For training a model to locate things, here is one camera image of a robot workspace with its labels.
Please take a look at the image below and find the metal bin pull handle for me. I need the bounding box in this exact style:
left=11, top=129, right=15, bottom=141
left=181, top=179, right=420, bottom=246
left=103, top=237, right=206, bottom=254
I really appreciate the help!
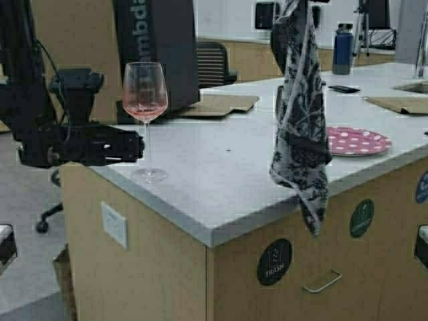
left=302, top=269, right=342, bottom=294

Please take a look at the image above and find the dark blue water bottle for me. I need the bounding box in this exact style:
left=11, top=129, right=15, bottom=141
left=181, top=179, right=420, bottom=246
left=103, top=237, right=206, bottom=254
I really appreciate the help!
left=332, top=23, right=354, bottom=75

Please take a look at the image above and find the robot base left corner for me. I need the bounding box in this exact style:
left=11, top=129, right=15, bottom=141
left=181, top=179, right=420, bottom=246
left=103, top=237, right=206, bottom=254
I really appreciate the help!
left=0, top=224, right=17, bottom=274

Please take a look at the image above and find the white island power outlet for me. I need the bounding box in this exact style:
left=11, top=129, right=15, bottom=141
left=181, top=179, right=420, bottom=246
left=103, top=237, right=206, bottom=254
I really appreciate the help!
left=101, top=202, right=128, bottom=249

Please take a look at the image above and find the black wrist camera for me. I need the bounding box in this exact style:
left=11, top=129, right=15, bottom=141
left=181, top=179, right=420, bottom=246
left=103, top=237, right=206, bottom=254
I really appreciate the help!
left=48, top=68, right=104, bottom=126

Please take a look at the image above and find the flat brown cardboard sheet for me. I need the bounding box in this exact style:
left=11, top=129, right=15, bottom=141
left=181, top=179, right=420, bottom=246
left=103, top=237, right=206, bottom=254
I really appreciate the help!
left=174, top=94, right=259, bottom=118

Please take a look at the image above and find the black rolling chair base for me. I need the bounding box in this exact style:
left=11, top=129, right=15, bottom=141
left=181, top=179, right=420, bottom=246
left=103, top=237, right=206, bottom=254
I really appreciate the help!
left=35, top=169, right=64, bottom=234

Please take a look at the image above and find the blue round recycling sticker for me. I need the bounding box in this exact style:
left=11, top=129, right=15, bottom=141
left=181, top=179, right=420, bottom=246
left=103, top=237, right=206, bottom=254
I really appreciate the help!
left=415, top=172, right=428, bottom=204

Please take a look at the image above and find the green round compost sticker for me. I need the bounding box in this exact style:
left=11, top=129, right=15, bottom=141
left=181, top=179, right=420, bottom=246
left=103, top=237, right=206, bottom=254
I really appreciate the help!
left=349, top=199, right=375, bottom=238

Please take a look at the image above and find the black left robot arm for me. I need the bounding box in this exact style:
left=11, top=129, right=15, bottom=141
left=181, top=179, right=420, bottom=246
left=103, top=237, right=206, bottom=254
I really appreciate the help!
left=1, top=1, right=144, bottom=169

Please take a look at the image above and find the black mesh office chair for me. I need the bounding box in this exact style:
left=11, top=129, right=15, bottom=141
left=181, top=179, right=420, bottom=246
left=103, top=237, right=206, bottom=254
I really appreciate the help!
left=197, top=41, right=238, bottom=89

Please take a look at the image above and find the black white floral cloth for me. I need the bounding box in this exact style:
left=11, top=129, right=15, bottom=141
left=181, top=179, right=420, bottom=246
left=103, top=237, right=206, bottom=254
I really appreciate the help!
left=270, top=1, right=332, bottom=237

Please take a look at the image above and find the black phone on counter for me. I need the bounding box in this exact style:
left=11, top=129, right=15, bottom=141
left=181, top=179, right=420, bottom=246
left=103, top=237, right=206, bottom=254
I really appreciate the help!
left=328, top=85, right=360, bottom=94

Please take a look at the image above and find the black lambda computer tower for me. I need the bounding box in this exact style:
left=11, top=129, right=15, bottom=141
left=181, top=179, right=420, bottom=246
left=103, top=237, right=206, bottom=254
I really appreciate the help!
left=112, top=0, right=200, bottom=112

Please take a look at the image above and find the black right monitor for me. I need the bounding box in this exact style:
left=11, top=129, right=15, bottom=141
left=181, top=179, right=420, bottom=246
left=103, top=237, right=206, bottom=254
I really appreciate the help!
left=368, top=0, right=391, bottom=30

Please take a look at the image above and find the camera tripod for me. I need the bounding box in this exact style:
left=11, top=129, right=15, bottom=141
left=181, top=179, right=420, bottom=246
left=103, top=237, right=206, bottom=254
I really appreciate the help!
left=352, top=0, right=370, bottom=58

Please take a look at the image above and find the black round trash sticker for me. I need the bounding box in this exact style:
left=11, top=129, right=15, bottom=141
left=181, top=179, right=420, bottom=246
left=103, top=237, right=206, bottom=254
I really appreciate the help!
left=257, top=238, right=293, bottom=286

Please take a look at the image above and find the island sink basin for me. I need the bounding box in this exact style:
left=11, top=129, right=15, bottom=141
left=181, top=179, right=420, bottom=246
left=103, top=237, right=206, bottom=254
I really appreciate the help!
left=393, top=80, right=428, bottom=95

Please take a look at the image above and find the right brown cardboard sheet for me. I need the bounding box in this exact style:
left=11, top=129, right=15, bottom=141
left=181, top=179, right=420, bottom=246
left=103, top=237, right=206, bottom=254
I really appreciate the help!
left=364, top=96, right=428, bottom=115

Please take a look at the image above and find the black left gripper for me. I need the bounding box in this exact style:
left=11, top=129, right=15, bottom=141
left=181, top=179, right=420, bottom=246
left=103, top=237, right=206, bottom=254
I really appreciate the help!
left=49, top=122, right=144, bottom=166

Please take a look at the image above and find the pink polka dot plate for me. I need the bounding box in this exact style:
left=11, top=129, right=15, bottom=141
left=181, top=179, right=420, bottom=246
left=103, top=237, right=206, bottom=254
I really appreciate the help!
left=327, top=126, right=392, bottom=157

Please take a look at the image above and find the wine glass with red residue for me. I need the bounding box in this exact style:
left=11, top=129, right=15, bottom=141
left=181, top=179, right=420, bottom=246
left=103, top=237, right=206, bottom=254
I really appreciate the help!
left=122, top=62, right=169, bottom=184

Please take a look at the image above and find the black computer monitor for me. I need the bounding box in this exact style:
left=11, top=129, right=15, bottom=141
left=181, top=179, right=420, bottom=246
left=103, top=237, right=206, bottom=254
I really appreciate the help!
left=255, top=1, right=280, bottom=30

